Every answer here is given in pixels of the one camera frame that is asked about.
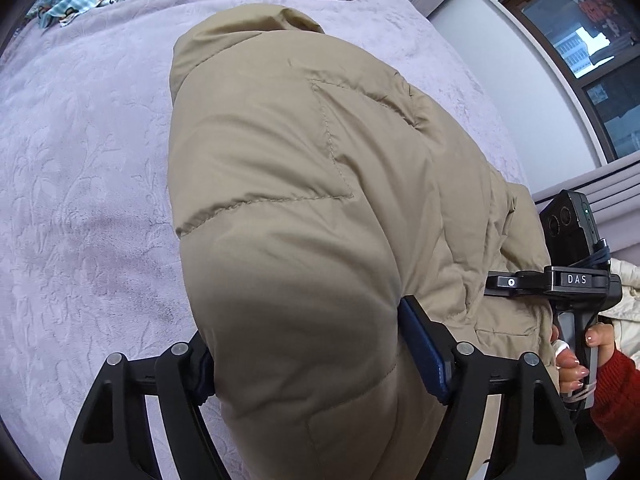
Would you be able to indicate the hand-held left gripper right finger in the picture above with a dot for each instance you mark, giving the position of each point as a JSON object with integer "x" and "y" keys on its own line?
{"x": 420, "y": 350}

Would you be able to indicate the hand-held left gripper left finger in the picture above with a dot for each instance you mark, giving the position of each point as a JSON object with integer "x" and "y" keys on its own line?
{"x": 204, "y": 375}

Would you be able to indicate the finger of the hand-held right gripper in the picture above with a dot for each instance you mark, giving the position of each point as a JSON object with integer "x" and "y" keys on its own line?
{"x": 515, "y": 284}

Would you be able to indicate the beige puffer jacket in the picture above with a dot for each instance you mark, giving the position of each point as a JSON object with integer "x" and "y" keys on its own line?
{"x": 310, "y": 210}

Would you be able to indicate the person's right forearm red sleeve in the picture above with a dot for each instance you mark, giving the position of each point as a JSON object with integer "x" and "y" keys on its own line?
{"x": 620, "y": 400}

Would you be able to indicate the person's right hand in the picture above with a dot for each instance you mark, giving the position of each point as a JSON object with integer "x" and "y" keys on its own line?
{"x": 570, "y": 372}

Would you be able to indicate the grey curtain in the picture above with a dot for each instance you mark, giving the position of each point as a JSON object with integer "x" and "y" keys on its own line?
{"x": 610, "y": 195}

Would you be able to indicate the cream white cloth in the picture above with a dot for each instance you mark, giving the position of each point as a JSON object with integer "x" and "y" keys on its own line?
{"x": 627, "y": 305}

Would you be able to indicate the dark framed window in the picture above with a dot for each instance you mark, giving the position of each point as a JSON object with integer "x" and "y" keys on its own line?
{"x": 575, "y": 35}

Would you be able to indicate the purple floral blanket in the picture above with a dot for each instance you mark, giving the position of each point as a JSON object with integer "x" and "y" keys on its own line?
{"x": 85, "y": 160}

